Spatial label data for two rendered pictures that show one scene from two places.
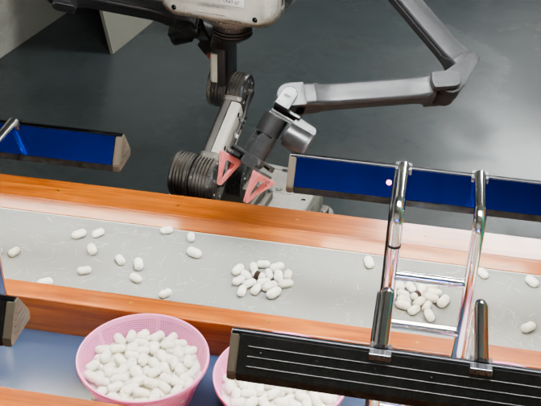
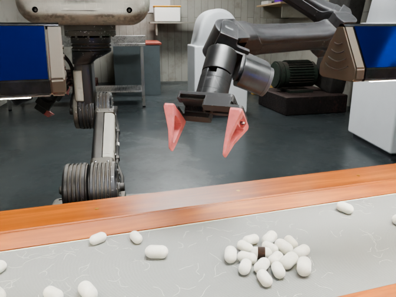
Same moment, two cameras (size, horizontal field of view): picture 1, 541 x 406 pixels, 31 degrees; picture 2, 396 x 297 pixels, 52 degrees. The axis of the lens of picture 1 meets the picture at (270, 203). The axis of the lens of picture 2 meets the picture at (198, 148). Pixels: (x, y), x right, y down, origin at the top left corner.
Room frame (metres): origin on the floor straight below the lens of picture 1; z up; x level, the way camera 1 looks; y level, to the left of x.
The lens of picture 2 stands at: (1.30, 0.38, 1.11)
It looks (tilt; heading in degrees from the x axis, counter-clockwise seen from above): 17 degrees down; 333
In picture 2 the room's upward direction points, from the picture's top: straight up
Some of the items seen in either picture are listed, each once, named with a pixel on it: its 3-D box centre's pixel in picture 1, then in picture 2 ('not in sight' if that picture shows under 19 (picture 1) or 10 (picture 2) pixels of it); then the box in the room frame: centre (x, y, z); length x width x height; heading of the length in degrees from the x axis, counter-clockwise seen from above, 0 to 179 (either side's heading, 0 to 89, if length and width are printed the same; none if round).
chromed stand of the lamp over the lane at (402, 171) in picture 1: (427, 279); not in sight; (1.58, -0.32, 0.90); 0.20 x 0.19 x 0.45; 81
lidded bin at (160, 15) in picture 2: not in sight; (166, 13); (8.96, -2.82, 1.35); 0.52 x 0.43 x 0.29; 72
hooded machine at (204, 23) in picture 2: not in sight; (217, 63); (5.91, -2.24, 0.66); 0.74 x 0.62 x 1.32; 69
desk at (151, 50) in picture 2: not in sight; (137, 65); (8.56, -2.04, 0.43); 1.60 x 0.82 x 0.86; 162
